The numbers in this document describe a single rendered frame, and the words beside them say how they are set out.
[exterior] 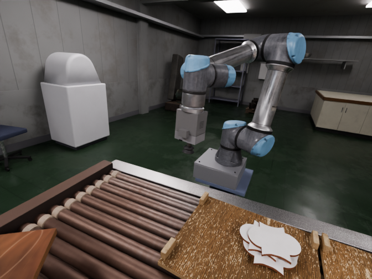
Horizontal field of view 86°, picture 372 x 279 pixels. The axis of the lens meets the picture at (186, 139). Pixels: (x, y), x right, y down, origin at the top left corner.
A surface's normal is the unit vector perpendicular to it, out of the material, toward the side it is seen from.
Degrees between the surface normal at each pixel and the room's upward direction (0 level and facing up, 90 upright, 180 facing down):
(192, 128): 89
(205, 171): 90
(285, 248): 0
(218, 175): 90
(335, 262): 0
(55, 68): 80
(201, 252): 0
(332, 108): 90
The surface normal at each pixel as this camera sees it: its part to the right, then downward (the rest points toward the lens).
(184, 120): -0.57, 0.25
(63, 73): -0.43, 0.13
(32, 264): 0.07, -0.93
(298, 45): 0.63, 0.22
